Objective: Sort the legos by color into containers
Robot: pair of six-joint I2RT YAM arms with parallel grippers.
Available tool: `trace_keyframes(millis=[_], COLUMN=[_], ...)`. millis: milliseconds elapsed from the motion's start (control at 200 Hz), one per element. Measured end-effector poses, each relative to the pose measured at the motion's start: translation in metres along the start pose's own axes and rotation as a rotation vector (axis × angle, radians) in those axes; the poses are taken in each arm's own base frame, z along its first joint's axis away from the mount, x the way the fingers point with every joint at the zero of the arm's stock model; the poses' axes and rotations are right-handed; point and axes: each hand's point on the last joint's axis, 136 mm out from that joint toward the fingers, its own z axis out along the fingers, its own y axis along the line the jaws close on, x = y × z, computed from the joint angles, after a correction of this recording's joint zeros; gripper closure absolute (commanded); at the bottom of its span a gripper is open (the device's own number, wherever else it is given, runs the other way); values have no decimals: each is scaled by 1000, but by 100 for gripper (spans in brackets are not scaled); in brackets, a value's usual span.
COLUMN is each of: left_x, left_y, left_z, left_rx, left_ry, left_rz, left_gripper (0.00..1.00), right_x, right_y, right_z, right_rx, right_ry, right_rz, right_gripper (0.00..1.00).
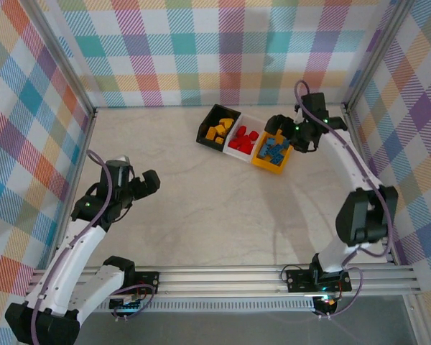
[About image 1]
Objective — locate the colourful plaid backdrop panel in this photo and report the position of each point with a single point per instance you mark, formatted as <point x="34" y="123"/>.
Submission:
<point x="416" y="143"/>
<point x="215" y="54"/>
<point x="14" y="108"/>

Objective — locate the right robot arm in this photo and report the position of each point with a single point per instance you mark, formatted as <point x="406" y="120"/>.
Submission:
<point x="345" y="154"/>

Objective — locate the aluminium mounting rail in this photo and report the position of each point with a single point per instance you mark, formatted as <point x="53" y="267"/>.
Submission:
<point x="219" y="280"/>

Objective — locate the electronics board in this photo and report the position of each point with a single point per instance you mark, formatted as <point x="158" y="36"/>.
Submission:
<point x="127" y="305"/>
<point x="327" y="302"/>

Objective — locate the white plastic bin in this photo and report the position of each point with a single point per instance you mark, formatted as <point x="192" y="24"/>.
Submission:
<point x="237" y="155"/>

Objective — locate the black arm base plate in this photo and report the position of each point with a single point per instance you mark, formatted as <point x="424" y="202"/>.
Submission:
<point x="149" y="282"/>
<point x="298" y="280"/>

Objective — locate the aluminium table edge rail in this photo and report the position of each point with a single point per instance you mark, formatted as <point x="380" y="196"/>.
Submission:
<point x="81" y="161"/>
<point x="359" y="143"/>

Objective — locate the black plastic bin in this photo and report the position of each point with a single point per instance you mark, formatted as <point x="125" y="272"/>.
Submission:
<point x="206" y="118"/>

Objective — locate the aluminium frame post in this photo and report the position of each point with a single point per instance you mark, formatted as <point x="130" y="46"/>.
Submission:
<point x="377" y="54"/>
<point x="65" y="61"/>

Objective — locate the yellow plastic bin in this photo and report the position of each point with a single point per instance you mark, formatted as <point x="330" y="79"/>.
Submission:
<point x="265" y="167"/>

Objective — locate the red curved lego brick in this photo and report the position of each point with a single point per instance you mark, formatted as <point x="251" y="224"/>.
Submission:
<point x="252" y="136"/>

